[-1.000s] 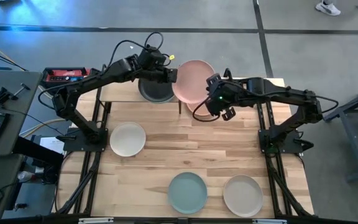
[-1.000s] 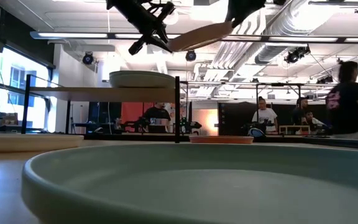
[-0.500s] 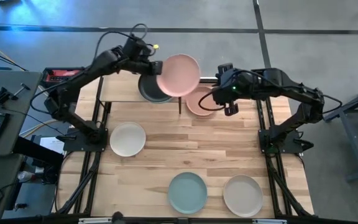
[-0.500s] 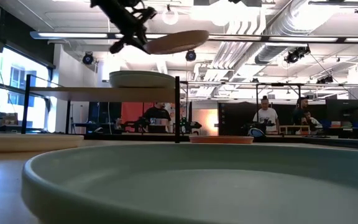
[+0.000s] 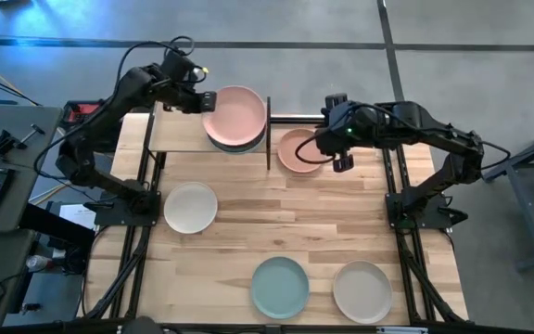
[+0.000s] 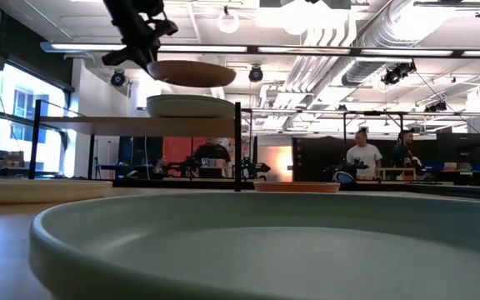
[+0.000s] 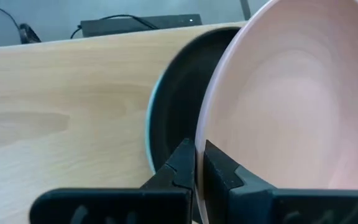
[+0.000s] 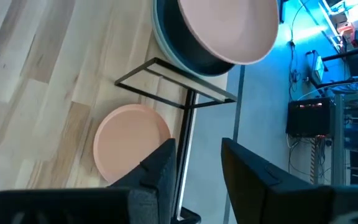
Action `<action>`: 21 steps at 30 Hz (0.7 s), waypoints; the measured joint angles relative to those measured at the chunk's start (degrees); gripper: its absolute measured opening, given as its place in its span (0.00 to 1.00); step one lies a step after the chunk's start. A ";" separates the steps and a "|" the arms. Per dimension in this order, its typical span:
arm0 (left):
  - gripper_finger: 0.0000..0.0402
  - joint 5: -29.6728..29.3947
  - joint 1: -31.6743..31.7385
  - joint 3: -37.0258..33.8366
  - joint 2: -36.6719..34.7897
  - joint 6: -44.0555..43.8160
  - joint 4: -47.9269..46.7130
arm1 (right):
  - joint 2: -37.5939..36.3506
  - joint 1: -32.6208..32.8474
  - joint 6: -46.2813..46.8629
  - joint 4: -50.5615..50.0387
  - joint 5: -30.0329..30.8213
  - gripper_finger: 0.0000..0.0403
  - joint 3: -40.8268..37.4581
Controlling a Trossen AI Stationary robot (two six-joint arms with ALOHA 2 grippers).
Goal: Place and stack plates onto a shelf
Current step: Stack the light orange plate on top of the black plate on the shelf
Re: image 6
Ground black ceiling spotlight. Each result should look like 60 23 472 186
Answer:
109 68 127 88
247 65 264 83
422 99 448 113
380 61 417 87

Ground round white pendant lamp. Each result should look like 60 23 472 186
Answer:
217 4 241 35

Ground pale grey plate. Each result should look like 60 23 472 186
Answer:
0 178 114 206

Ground teal plate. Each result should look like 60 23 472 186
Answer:
27 190 480 300

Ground black panel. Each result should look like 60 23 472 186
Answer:
292 137 349 183

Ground overhead beam with light strips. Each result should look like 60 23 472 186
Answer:
39 40 480 59

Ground black monitor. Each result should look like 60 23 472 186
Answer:
435 132 479 164

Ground silver ventilation duct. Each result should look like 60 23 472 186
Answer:
340 0 437 88

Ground person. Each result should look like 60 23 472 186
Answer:
191 138 233 179
345 129 384 181
391 128 427 180

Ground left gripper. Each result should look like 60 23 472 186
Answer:
101 16 179 74

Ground black background rig frame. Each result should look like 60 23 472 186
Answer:
242 108 404 181

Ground beige plate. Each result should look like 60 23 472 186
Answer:
145 97 237 119

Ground black aluminium table frame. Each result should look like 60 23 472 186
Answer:
110 177 480 202

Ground wooden shelf with black frame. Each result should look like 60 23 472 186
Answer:
27 98 243 193

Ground small wooden table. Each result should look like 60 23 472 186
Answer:
375 166 418 182

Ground pink plate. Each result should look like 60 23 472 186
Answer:
252 180 342 194

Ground terracotta plate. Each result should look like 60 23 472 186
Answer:
147 59 238 89

